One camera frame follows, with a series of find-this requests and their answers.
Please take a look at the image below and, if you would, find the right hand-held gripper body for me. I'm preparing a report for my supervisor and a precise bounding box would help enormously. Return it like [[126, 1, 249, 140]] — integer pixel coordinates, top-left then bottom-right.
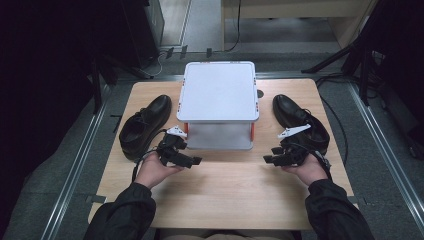
[[277, 123, 312, 167]]

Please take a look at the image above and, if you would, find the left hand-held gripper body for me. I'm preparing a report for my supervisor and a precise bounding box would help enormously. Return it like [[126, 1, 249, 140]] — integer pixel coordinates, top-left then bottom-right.
[[156, 125, 188, 167]]

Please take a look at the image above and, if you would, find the hanging black cable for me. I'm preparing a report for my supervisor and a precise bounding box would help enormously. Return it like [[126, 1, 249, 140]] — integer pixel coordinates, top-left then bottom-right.
[[222, 0, 243, 53]]

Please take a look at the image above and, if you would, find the black tripod stand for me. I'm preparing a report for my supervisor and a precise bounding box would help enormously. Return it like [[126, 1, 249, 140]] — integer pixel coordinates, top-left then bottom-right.
[[301, 0, 379, 108]]

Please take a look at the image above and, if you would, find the white two-tier shoe rack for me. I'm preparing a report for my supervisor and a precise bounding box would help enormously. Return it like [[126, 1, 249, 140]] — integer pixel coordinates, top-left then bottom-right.
[[176, 60, 261, 151]]

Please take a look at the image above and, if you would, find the dark metal stand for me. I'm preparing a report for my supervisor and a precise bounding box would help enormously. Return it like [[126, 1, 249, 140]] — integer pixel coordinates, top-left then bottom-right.
[[87, 56, 155, 115]]

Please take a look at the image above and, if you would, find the person's left hand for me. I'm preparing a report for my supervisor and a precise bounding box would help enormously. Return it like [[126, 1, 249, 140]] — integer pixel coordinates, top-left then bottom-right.
[[133, 152, 185, 191]]

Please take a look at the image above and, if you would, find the black cabinet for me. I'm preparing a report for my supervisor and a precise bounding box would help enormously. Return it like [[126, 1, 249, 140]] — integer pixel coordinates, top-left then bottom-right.
[[119, 0, 166, 69]]

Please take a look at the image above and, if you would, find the metal floor rail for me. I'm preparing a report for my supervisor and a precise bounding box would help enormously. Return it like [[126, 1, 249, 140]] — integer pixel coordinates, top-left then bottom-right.
[[39, 84, 113, 240], [347, 81, 424, 229]]

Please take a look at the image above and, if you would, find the black leather shoe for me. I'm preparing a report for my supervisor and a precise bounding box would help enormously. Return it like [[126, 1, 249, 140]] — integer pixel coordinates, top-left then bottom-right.
[[272, 93, 331, 156], [118, 94, 173, 162]]

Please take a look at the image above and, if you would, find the light wooden desk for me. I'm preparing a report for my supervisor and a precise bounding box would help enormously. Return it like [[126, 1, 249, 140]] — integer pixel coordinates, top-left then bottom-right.
[[221, 0, 380, 52]]

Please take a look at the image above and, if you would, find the person's right hand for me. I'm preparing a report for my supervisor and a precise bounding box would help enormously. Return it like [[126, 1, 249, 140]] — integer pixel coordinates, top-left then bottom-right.
[[281, 153, 330, 187]]

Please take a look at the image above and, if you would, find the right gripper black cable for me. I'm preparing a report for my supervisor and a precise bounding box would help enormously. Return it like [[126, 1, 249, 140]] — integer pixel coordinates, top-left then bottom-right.
[[289, 141, 334, 182]]

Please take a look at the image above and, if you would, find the white floor cable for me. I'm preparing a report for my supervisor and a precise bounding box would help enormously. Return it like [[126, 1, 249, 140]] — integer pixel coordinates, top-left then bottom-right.
[[145, 49, 169, 78]]

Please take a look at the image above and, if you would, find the black floor cable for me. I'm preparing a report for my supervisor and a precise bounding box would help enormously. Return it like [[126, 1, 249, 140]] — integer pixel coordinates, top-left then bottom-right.
[[314, 74, 350, 166]]

